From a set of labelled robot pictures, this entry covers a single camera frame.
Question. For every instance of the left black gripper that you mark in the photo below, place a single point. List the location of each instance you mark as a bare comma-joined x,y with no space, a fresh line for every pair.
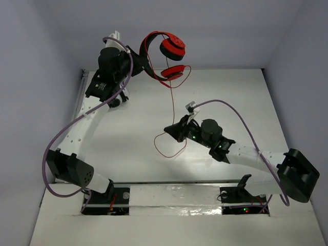
134,61

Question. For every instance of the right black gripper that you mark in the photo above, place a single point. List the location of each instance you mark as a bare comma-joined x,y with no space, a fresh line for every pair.
179,129

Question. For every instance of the red black headphones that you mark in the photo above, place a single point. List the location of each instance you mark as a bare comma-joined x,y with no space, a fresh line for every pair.
173,48

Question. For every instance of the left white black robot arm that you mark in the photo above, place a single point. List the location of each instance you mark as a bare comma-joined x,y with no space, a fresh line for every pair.
106,90

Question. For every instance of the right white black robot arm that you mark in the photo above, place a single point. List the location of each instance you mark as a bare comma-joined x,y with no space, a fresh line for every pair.
290,173

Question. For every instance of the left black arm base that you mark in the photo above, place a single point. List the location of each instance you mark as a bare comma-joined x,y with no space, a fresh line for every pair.
117,203

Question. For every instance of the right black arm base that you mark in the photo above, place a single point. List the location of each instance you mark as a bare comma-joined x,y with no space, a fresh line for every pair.
238,201

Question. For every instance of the white foil covered panel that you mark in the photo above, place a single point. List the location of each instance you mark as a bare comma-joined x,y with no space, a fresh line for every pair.
174,200

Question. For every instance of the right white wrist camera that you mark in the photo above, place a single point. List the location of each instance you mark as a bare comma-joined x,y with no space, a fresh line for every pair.
193,110

